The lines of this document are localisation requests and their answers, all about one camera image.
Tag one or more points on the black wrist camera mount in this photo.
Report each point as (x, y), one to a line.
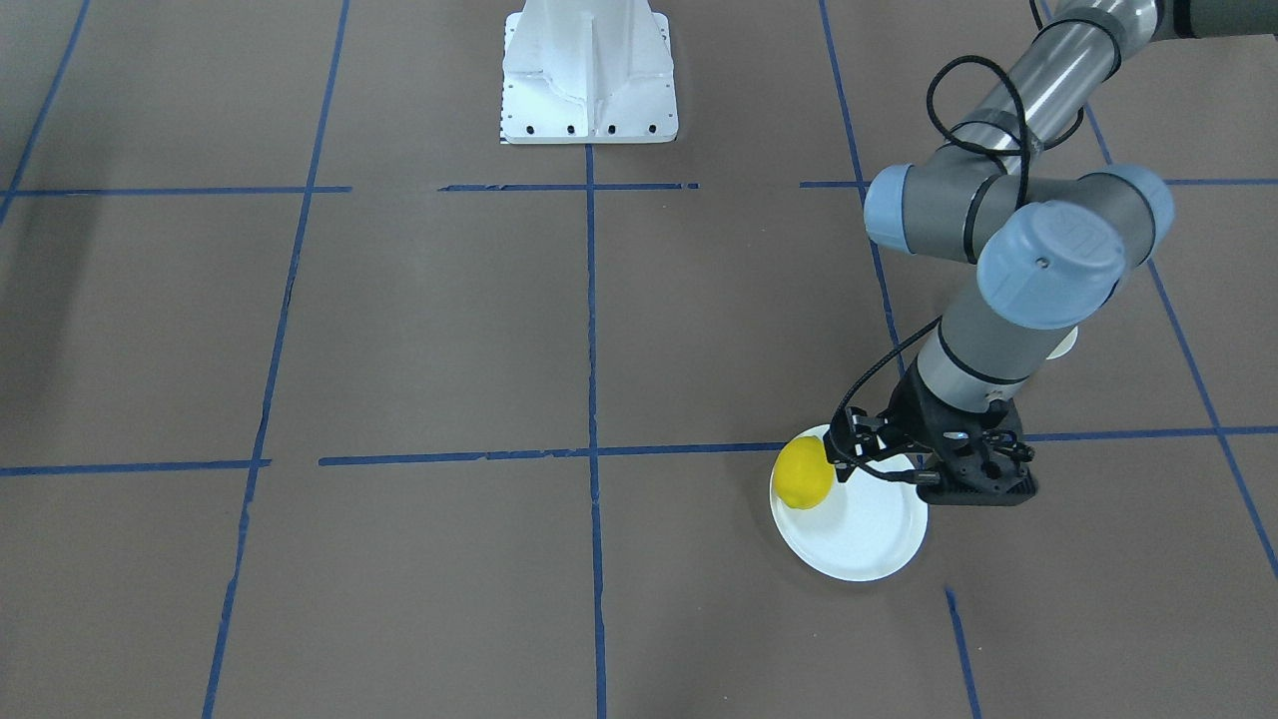
(980, 468)

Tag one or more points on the yellow lemon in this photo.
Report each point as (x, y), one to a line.
(802, 476)

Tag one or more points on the white round plate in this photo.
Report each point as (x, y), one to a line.
(865, 530)

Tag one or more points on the brown paper table mat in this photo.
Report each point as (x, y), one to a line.
(319, 402)

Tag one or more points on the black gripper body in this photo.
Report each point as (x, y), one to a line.
(911, 412)

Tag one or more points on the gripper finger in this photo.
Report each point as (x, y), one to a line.
(852, 448)

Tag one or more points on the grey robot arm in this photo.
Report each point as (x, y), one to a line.
(1047, 255)

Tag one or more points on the white plastic bowl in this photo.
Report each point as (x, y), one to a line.
(1066, 345)

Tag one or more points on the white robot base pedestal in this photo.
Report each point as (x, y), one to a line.
(587, 72)

